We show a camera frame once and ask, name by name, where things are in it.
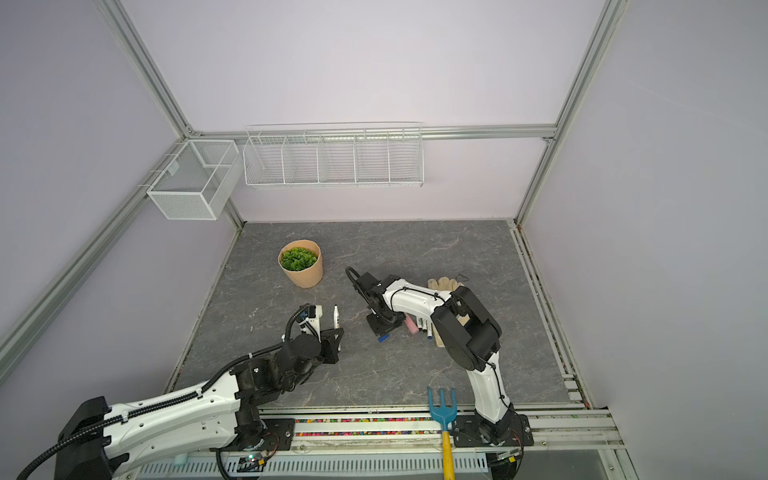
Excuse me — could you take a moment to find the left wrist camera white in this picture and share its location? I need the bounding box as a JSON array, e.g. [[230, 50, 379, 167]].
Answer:
[[298, 305, 323, 339]]

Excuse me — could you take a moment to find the white wire mesh box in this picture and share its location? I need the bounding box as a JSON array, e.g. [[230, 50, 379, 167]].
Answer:
[[148, 139, 243, 221]]

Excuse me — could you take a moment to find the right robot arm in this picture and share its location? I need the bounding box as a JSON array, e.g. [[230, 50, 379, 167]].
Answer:
[[345, 267, 520, 444]]

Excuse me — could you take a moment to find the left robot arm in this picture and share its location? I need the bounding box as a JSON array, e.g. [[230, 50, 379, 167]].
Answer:
[[19, 328, 344, 479]]

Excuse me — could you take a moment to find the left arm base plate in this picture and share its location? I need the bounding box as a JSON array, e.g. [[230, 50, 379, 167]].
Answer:
[[219, 417, 296, 453]]

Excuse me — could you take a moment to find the teal rake yellow handle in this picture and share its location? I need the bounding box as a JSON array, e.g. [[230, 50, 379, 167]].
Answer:
[[427, 387, 458, 480]]

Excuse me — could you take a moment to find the beige pot with green plant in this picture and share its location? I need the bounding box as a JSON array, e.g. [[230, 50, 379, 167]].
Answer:
[[278, 240, 324, 289]]

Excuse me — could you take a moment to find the beige work glove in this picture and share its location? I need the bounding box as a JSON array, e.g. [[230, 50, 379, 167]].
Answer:
[[427, 277, 463, 348]]

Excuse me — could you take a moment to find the purple trowel pink handle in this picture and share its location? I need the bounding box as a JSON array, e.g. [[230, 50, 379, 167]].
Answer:
[[404, 314, 420, 334]]

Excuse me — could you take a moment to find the white wire shelf basket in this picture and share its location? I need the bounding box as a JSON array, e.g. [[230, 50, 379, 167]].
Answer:
[[243, 122, 425, 188]]

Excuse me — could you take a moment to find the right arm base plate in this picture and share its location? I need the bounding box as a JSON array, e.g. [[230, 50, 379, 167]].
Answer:
[[449, 412, 535, 448]]

